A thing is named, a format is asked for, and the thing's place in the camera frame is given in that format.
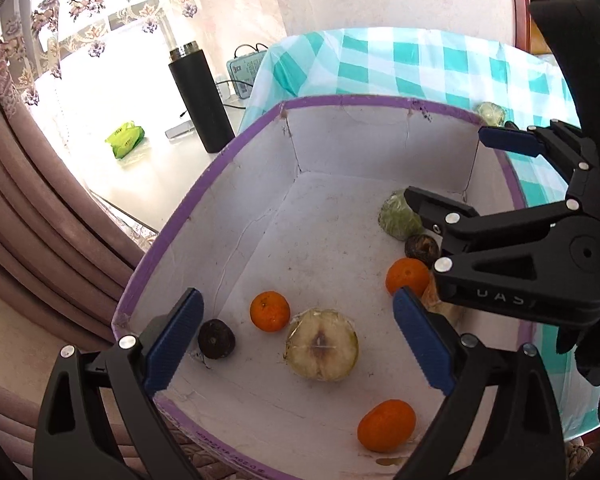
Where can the red wooden door frame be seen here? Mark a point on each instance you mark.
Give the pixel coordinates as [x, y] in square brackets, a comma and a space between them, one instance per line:
[522, 21]

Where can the teal checkered tablecloth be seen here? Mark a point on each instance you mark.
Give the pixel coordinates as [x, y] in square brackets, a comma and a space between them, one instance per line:
[454, 69]

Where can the purple cardboard box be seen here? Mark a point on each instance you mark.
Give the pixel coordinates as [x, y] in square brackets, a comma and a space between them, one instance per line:
[292, 205]

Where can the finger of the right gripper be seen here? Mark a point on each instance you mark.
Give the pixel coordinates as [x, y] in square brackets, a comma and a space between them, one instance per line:
[443, 215]
[563, 145]

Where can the orange tangerine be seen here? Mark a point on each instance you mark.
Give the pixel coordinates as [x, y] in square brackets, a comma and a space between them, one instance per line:
[410, 273]
[269, 311]
[387, 426]

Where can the wrapped green fruit in box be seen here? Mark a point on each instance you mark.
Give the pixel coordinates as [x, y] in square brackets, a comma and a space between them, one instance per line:
[398, 219]

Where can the teal electronic box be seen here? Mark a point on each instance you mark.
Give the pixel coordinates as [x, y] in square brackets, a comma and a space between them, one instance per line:
[243, 72]

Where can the halved pear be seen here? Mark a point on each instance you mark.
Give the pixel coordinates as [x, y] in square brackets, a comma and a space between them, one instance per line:
[322, 345]

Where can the dark wrinkled passion fruit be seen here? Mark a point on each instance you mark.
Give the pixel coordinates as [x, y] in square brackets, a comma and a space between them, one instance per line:
[216, 340]

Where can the pink patterned curtain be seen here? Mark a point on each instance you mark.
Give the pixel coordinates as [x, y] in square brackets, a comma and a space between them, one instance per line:
[63, 261]

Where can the green kiwi half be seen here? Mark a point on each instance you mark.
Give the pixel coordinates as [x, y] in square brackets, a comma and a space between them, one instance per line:
[492, 114]

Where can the floral lace curtain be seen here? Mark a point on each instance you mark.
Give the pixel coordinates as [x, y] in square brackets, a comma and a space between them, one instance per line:
[36, 35]

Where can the black thermos bottle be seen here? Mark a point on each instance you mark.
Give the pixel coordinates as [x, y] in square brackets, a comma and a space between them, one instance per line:
[192, 75]

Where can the green plastic bag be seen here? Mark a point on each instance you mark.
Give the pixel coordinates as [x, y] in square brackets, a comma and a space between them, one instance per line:
[124, 139]

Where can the yellow fruit piece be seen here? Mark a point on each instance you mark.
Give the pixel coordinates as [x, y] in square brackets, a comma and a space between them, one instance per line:
[432, 303]

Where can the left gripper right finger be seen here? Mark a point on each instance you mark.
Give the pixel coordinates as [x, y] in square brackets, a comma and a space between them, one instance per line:
[523, 436]

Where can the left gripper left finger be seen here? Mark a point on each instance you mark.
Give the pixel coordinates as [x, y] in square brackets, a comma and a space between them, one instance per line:
[74, 438]

